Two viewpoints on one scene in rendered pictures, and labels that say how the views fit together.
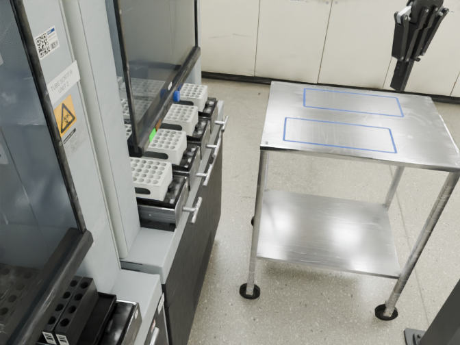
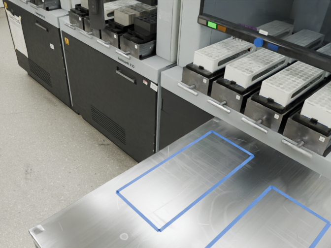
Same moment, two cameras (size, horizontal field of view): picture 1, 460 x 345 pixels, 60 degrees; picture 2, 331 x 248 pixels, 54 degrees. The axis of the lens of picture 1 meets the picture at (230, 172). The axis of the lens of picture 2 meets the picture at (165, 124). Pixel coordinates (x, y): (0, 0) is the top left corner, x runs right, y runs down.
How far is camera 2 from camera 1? 1.60 m
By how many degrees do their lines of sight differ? 90
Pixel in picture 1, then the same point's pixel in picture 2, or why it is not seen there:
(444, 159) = (59, 225)
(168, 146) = (234, 65)
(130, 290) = (157, 62)
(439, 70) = not seen: outside the picture
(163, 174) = (203, 54)
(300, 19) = not seen: outside the picture
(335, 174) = not seen: outside the picture
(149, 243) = (180, 73)
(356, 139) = (168, 180)
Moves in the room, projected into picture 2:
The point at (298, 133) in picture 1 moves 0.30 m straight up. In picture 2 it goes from (215, 145) to (233, 39)
